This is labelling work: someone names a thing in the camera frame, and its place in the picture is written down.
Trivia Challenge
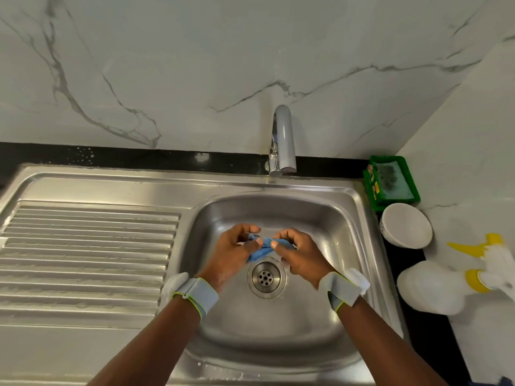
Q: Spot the chrome faucet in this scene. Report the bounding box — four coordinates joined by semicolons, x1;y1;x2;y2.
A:
266;105;299;176

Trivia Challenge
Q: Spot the person's left hand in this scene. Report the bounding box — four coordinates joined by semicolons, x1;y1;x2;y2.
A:
198;223;263;293

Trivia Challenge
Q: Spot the stainless steel sink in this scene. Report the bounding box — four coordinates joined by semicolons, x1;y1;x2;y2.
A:
0;163;407;386

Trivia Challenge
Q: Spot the green soap tray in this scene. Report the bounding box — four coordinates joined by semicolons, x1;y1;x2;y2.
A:
362;155;422;212

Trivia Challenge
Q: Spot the white yellow spray bottle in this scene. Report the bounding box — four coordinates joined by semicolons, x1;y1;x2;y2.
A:
396;232;515;316

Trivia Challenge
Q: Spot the person's right hand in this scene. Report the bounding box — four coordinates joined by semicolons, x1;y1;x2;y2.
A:
270;228;339;290

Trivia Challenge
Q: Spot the metal drain strainer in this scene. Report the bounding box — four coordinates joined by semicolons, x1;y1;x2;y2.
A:
247;261;288;301

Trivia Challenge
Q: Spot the white bowl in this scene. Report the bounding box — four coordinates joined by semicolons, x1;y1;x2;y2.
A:
379;202;435;250

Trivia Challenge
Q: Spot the blue cloth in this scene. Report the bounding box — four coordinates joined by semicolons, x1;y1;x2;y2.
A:
245;232;297;264

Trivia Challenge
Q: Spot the white left wrist tracker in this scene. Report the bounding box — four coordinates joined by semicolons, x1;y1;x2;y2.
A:
161;272;220;320

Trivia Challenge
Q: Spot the person's left forearm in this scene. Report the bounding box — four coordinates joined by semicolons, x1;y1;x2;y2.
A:
87;297;202;386

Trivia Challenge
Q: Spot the person's right forearm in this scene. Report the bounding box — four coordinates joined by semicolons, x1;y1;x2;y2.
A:
336;297;450;386

